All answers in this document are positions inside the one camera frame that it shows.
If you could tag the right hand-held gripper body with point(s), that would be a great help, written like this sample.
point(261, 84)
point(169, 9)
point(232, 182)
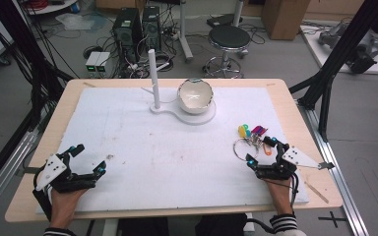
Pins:
point(297, 157)

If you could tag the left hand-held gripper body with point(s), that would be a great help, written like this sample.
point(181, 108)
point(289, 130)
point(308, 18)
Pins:
point(51, 168)

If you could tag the key bunch with coloured tags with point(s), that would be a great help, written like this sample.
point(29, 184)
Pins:
point(254, 134)

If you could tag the person's left hand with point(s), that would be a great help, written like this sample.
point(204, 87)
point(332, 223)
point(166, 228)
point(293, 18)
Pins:
point(63, 206)

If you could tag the person's right hand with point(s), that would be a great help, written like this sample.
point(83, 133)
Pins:
point(280, 196)

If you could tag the thin wooden stick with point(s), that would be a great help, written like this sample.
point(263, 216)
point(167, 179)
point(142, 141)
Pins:
point(316, 192)

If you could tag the white table cloth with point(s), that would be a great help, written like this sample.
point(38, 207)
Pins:
point(164, 157)

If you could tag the white eggshell-shaped bowl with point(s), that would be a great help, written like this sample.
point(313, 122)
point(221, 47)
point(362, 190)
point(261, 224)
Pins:
point(195, 96)

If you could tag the white box with green light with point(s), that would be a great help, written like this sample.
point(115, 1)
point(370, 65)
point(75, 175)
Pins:
point(93, 61)
point(102, 62)

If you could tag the person's legs dark clothing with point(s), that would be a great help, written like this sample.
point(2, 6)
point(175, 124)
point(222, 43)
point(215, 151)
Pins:
point(183, 225)

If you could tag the white stand with pole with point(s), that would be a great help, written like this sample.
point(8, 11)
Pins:
point(156, 88)

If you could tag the black round stool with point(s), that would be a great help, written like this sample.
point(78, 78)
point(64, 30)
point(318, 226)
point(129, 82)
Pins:
point(229, 37)

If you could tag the white platform with grey machine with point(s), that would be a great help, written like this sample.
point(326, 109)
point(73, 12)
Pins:
point(351, 49)

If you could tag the brown cardboard box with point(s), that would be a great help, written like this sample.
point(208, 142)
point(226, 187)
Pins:
point(283, 18)

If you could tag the clear plastic bag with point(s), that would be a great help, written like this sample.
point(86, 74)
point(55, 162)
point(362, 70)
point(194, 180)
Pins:
point(75, 21)

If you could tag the black computer tower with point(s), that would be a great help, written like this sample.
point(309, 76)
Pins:
point(126, 31)
point(151, 28)

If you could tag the flat black device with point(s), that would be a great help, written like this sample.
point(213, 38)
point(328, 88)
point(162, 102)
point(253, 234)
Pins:
point(223, 20)

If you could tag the white desk leg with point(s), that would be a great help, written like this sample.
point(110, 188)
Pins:
point(184, 29)

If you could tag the white round table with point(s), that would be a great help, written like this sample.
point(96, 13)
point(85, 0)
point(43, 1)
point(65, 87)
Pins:
point(50, 6)

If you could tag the aluminium rail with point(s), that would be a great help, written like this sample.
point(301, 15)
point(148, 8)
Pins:
point(338, 177)
point(6, 173)

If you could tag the black metal frame post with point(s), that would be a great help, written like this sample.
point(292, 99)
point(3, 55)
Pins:
point(26, 49)
point(334, 62)

